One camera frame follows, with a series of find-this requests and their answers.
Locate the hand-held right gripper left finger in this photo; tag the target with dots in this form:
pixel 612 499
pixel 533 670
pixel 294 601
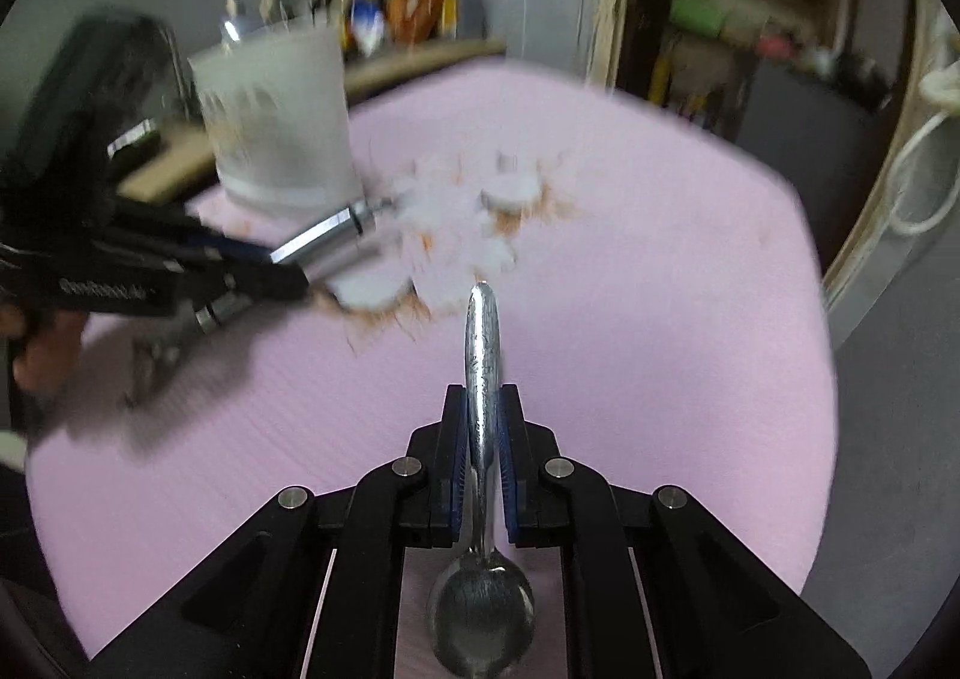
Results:
pixel 459 484

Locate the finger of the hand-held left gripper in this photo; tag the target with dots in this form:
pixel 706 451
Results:
pixel 195 240
pixel 225 287

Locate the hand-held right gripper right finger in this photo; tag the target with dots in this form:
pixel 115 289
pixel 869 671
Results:
pixel 508 484

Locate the silver ice cream scoop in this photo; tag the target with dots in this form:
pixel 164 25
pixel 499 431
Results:
pixel 322 236

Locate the white plastic cup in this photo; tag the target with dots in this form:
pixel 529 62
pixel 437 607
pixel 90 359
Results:
pixel 277 117

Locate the person's left hand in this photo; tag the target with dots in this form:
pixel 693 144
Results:
pixel 45 356

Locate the pink floral tablecloth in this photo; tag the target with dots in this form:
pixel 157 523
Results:
pixel 637 274

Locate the blue and white packet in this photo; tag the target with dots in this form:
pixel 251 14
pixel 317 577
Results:
pixel 367 23

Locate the orange sauce packet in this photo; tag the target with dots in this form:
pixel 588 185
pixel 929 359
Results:
pixel 420 12

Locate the grey cabinet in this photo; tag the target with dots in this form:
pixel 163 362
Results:
pixel 810 124

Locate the green box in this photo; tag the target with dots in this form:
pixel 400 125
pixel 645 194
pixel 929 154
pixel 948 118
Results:
pixel 694 12

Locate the pink cloth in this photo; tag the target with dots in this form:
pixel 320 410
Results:
pixel 774 45

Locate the dark pot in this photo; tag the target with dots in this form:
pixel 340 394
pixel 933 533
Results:
pixel 859 75

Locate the white cloth bundle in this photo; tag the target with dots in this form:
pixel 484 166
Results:
pixel 945 83

